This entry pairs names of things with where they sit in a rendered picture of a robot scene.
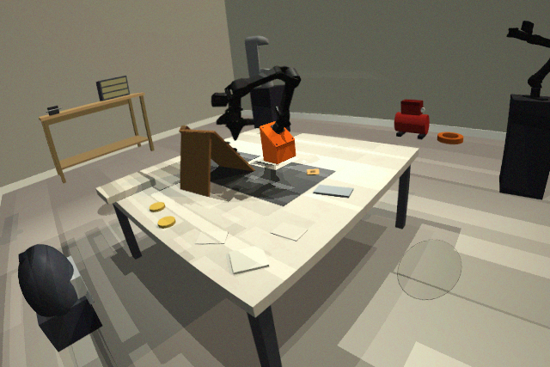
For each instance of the yellow round disc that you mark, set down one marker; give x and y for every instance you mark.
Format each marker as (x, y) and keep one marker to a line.
(166, 222)
(157, 207)

